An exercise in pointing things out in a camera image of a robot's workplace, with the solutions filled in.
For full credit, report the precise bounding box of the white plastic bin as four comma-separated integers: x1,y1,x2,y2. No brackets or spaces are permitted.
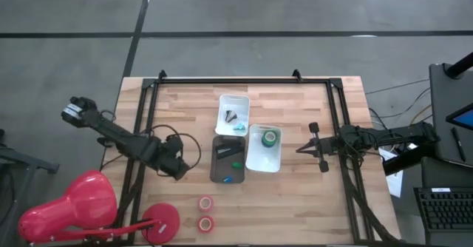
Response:
245,123,284,173
214,93,251,138

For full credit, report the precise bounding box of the white paper sheet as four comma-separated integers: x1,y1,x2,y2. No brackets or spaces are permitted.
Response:
378,147,404,199

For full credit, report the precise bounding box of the green tape roll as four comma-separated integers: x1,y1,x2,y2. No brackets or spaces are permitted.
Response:
261,130,278,149

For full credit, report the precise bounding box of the red desk lamp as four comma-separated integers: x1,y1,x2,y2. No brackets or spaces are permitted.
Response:
17,169,181,246

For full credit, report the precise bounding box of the black stapler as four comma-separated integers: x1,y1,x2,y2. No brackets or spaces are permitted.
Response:
215,145,243,160

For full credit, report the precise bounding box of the black floor stand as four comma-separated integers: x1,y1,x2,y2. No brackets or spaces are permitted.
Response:
0,128,60,247

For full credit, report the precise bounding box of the tablet screen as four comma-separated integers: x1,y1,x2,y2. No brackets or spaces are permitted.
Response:
446,104,473,132

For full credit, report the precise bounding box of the black metal table frame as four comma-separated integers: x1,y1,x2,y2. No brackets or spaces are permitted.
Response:
121,69,402,245

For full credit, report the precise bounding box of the black keyboard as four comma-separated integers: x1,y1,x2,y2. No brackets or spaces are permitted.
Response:
413,186,473,233

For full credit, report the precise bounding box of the gray plastic bin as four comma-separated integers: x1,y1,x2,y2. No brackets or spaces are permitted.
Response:
209,135,248,184

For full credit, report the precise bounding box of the black pen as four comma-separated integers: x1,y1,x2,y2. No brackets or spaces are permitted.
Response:
450,127,467,163

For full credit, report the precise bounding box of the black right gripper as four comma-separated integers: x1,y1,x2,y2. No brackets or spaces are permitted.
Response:
296,122,343,173

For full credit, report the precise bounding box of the red tape roll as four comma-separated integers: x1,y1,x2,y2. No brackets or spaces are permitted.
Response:
197,215,215,234
197,194,215,213

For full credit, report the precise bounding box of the black side shelf bar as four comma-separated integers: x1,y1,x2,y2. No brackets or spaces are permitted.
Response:
382,143,437,177

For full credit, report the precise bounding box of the black pole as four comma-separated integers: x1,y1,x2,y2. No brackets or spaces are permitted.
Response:
443,53,473,80

